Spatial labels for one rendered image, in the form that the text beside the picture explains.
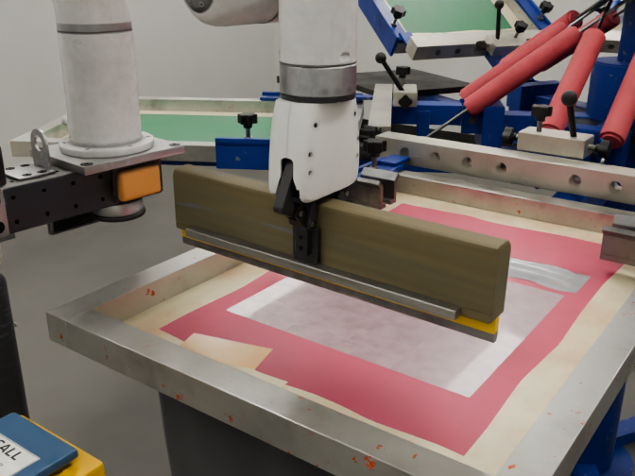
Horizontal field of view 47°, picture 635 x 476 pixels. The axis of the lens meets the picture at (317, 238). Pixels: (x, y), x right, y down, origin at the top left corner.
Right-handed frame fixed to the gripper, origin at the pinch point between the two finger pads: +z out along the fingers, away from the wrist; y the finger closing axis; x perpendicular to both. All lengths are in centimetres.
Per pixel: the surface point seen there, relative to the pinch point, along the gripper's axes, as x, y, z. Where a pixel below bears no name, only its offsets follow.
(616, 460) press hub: 11, -134, 109
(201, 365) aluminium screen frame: -5.3, 12.7, 11.3
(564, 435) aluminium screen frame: 28.5, 2.5, 11.2
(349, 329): -1.0, -8.1, 14.8
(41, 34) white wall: -380, -224, 19
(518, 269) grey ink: 9.4, -36.0, 14.0
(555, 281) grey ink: 15.0, -35.5, 14.2
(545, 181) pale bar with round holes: 2, -67, 10
